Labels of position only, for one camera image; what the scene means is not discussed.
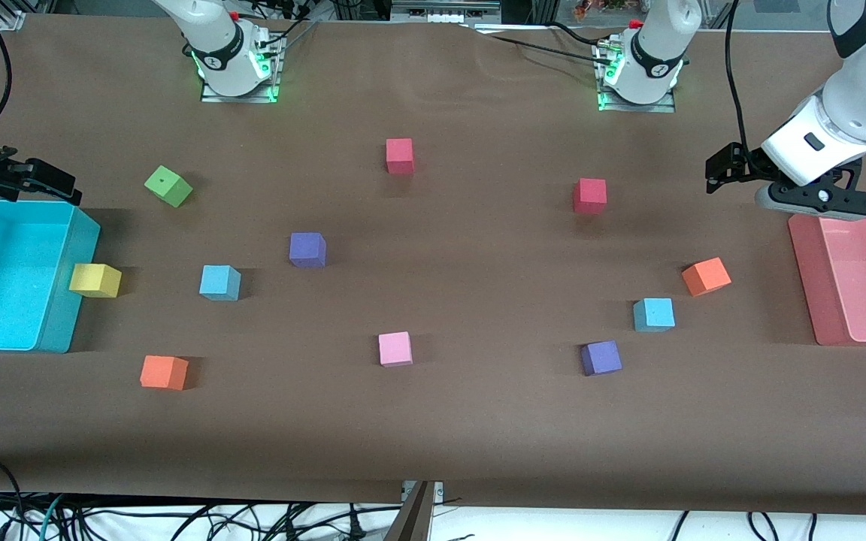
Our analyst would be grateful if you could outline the light blue foam block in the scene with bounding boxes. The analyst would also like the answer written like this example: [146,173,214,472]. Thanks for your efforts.
[199,264,241,301]
[633,298,676,333]

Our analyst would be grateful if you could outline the yellow foam block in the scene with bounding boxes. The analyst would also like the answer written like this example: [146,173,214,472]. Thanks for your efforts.
[68,263,123,298]

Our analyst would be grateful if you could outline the orange foam block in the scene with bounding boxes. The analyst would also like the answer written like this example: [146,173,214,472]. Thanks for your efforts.
[681,257,732,298]
[140,355,189,391]

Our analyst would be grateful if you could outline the green foam block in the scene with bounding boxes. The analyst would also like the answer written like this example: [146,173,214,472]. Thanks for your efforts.
[144,165,194,208]

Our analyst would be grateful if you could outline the red foam block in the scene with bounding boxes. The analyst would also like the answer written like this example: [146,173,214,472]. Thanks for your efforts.
[386,138,415,175]
[574,178,607,215]

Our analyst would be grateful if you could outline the pink plastic bin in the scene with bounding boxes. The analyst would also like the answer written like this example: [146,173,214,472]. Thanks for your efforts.
[788,194,866,347]

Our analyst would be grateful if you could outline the purple foam block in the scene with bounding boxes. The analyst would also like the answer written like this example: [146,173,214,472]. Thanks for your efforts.
[581,340,622,376]
[289,232,327,269]

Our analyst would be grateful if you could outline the white power strip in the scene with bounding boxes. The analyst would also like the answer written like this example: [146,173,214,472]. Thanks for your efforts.
[390,0,501,23]

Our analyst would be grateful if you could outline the pink foam block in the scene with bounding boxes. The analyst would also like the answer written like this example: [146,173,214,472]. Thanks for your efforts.
[378,331,413,367]

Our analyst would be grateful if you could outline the brown table cover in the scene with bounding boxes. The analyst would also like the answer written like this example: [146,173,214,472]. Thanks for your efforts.
[0,15,866,516]

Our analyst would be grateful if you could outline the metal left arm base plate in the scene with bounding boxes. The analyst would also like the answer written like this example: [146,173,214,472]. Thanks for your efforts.
[598,90,677,113]

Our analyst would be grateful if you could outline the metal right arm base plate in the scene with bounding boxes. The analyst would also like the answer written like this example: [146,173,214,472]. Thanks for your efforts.
[200,79,280,104]

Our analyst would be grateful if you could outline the black base power cable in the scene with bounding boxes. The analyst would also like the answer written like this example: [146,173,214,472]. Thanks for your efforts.
[471,21,622,62]

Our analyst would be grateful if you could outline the teal floor cable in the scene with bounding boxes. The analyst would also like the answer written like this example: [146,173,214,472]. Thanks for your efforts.
[38,494,69,541]

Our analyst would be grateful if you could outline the silver metal bracket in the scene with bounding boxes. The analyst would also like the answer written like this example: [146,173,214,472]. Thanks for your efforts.
[401,481,445,503]

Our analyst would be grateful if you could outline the dark metal table post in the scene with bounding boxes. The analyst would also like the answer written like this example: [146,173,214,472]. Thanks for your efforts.
[384,481,435,541]

